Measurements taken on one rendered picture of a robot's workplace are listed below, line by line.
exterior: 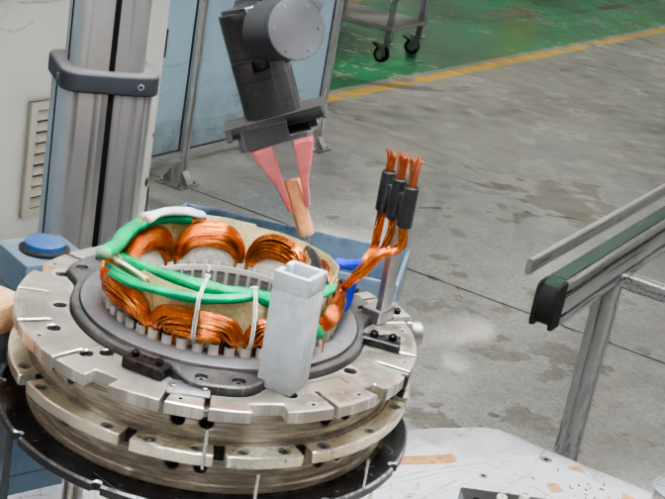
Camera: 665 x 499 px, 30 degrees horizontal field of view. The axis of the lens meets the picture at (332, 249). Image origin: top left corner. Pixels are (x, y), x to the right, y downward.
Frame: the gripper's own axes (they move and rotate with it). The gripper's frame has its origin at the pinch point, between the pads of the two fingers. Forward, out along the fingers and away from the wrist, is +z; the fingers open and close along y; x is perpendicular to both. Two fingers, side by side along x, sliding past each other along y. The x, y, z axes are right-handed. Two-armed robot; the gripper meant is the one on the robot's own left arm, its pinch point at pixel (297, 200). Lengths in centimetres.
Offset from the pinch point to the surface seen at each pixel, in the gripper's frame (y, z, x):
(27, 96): -62, -2, 205
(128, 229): -13.2, -6.9, -27.2
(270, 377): -4.9, 3.7, -39.1
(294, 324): -2.2, 0.0, -40.2
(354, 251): 4.5, 7.9, 4.5
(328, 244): 1.9, 6.5, 5.1
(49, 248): -24.3, -2.5, -3.8
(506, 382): 44, 114, 215
